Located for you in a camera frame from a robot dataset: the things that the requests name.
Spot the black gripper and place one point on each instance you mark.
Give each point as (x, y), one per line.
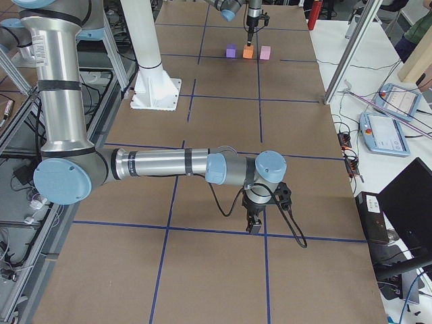
(252, 19)

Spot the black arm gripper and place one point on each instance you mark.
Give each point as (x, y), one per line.
(254, 209)

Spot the orange foam cube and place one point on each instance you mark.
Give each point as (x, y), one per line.
(248, 52)

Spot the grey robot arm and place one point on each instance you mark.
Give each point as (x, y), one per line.
(229, 9)
(74, 163)

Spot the light pink foam cube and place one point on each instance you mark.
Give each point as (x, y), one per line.
(265, 53)

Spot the dark purple foam cube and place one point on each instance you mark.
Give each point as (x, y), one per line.
(230, 51)

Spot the red fire extinguisher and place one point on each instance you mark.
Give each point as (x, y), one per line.
(314, 13)

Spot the black computer box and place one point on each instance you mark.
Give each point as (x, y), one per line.
(371, 218)

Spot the near teach pendant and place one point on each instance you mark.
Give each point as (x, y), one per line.
(383, 135)

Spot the teach pendant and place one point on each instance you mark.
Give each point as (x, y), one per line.
(383, 135)
(398, 100)

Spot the black monitor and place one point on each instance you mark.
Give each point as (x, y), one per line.
(406, 202)

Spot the far teach pendant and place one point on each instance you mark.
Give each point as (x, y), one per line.
(398, 100)

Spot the wooden beam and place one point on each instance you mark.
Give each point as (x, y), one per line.
(418, 62)

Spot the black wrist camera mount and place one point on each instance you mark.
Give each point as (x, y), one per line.
(265, 18)

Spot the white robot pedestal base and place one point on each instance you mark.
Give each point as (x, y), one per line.
(154, 89)

